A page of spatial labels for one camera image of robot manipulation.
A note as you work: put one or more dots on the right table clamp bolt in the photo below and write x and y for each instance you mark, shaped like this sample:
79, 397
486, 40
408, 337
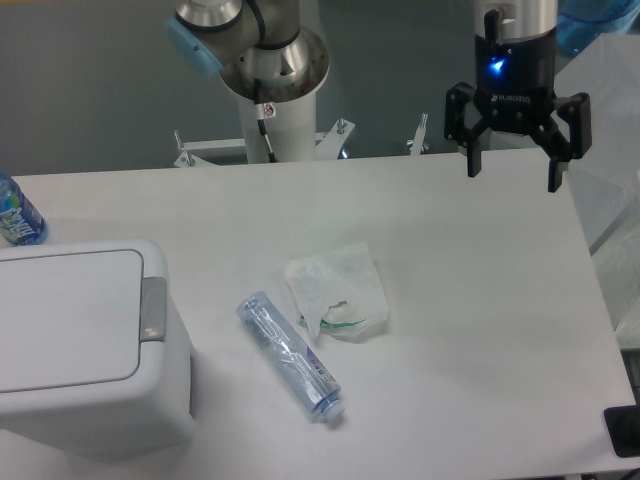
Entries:
418, 145

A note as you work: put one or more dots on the empty clear plastic bottle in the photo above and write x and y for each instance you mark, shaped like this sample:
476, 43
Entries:
298, 366

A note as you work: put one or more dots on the blue labelled water bottle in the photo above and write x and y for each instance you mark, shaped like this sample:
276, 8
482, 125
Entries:
21, 223

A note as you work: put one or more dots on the middle table clamp bolt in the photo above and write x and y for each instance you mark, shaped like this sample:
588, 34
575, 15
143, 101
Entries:
341, 127

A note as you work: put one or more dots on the blue plastic bag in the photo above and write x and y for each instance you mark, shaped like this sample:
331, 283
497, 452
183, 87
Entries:
581, 22

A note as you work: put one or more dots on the grey trash can push button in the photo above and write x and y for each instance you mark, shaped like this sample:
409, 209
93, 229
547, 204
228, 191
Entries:
153, 309

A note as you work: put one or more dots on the black device at table edge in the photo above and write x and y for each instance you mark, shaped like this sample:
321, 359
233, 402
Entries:
623, 427

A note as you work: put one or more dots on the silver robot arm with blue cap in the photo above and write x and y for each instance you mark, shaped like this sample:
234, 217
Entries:
260, 49

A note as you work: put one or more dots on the white trash can body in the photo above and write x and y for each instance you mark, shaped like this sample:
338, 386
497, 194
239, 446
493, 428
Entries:
153, 407

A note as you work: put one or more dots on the white trash can lid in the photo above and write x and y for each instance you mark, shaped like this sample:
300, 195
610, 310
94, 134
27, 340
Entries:
69, 320

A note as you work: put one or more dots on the crumpled white plastic bag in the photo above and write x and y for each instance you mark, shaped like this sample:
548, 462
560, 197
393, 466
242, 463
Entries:
338, 293

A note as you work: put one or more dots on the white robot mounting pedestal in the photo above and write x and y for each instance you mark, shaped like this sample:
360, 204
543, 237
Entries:
272, 131

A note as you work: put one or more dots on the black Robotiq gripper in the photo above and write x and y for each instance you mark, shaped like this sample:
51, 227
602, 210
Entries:
514, 94

